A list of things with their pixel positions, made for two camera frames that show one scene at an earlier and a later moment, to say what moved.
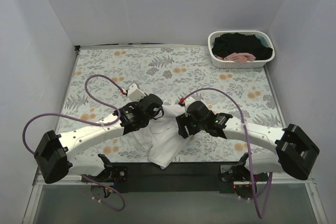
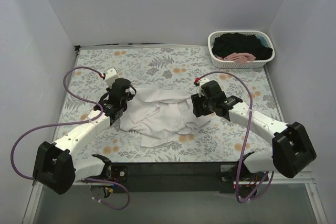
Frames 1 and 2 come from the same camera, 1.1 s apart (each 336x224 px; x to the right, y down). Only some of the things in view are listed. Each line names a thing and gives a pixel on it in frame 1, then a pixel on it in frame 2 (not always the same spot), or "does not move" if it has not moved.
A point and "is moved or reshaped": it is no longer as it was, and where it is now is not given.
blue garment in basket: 263,40 does not move
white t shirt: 162,137 is moved or reshaped
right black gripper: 182,125 → 197,105
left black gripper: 156,107 → 115,114
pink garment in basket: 241,58 does not move
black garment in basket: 226,44 does not move
